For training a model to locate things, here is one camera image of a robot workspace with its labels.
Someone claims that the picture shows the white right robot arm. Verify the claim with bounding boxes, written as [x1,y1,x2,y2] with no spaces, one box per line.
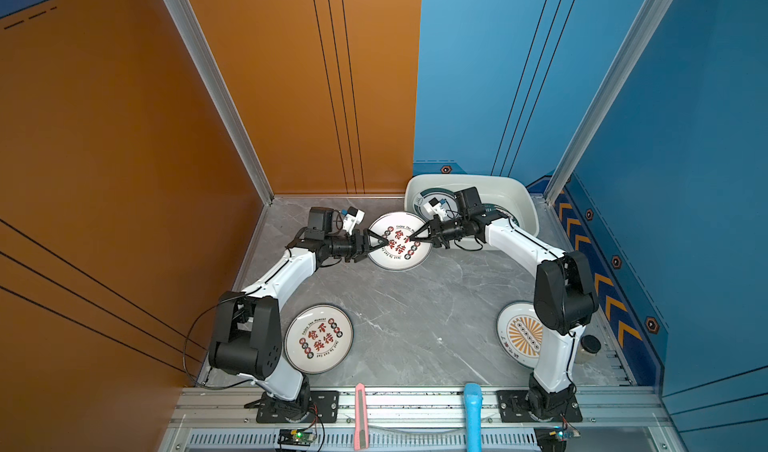
[410,215,599,422]

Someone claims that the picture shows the orange sunburst plate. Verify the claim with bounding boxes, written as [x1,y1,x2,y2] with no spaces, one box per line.
[496,301,544,369]

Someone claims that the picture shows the green lettered rim plate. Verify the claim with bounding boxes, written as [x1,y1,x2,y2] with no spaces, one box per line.
[413,188,457,215]
[494,204,520,226]

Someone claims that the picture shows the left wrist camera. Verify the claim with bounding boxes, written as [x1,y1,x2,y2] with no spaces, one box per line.
[304,207,342,240]

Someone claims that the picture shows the small jar black lid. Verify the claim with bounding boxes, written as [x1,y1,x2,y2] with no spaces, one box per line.
[575,334,602,364]

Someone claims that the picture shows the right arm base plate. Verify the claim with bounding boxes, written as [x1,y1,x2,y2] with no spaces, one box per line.
[496,389,583,423]

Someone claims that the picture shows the green circuit board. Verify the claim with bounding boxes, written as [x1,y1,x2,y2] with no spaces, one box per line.
[276,429,320,451]

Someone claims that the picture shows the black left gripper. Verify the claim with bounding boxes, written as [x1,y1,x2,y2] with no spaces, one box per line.
[324,230,387,263]

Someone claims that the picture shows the white sensor module right gripper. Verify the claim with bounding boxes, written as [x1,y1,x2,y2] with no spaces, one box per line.
[423,198,449,222]

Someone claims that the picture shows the pink utility knife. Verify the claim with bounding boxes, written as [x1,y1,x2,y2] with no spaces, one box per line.
[353,383,370,451]

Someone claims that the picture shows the white sensor module gripper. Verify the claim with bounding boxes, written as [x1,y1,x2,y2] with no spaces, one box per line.
[423,198,449,222]
[342,207,365,233]

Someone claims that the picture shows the white plastic bin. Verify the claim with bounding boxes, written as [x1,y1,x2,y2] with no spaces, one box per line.
[404,174,539,236]

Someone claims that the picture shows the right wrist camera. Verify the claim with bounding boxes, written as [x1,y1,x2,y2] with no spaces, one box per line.
[455,187,485,219]

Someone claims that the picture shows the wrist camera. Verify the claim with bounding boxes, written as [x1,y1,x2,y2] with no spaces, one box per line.
[304,207,342,240]
[455,187,485,219]

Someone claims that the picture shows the blue handle tool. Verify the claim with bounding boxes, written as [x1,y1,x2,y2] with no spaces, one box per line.
[463,383,483,452]

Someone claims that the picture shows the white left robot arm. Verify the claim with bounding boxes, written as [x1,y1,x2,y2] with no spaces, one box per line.
[208,228,388,421]

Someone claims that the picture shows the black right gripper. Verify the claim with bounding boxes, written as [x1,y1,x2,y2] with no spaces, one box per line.
[410,215,470,249]

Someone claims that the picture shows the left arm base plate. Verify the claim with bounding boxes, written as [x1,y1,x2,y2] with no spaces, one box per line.
[256,390,339,424]

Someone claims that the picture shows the right small circuit board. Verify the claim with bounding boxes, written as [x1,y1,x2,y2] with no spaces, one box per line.
[549,423,581,443]

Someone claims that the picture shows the white sensor module left gripper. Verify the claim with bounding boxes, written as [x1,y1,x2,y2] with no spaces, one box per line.
[342,207,365,233]

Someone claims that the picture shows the white plate red characters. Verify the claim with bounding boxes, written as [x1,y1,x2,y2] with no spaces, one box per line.
[368,212,432,271]
[284,305,354,375]

